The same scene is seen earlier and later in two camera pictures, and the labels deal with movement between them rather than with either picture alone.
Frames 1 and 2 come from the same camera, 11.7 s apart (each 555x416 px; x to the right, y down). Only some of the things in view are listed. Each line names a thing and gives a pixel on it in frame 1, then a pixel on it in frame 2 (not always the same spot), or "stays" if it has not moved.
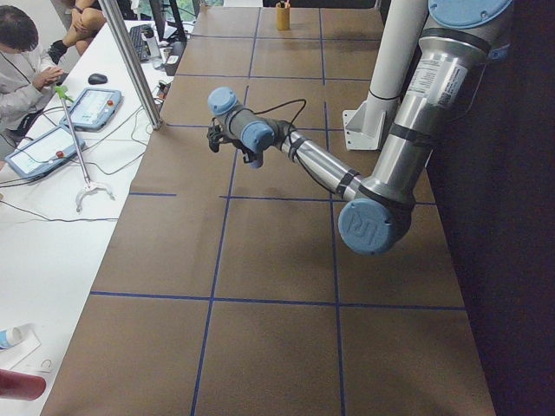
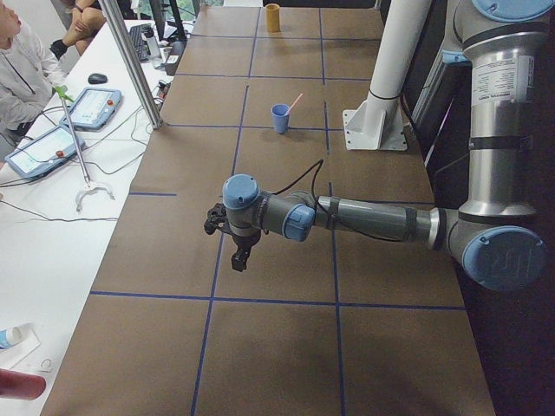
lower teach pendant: (43, 152) stays
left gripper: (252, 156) → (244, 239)
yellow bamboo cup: (283, 16) → (273, 18)
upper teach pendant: (94, 109) stays
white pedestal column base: (363, 126) stays
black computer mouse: (97, 78) stays
